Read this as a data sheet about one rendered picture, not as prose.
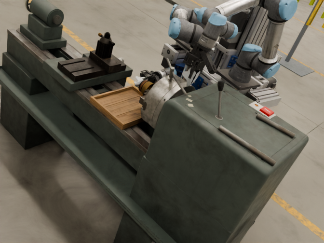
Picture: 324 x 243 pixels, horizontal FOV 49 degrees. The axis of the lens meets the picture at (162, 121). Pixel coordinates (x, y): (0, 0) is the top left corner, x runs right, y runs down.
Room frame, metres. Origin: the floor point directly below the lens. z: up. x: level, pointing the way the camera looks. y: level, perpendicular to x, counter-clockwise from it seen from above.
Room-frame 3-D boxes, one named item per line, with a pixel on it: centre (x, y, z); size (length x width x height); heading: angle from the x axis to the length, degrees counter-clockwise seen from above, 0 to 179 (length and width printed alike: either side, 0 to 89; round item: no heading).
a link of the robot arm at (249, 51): (2.18, -0.38, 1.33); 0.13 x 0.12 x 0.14; 51
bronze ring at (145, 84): (1.77, 0.14, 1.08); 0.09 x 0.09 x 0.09; 60
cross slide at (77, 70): (2.04, 0.55, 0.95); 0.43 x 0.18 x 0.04; 149
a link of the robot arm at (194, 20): (2.51, 0.00, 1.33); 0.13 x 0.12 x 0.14; 97
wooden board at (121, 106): (1.83, 0.23, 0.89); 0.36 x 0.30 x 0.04; 149
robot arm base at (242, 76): (2.19, -0.38, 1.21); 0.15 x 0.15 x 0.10
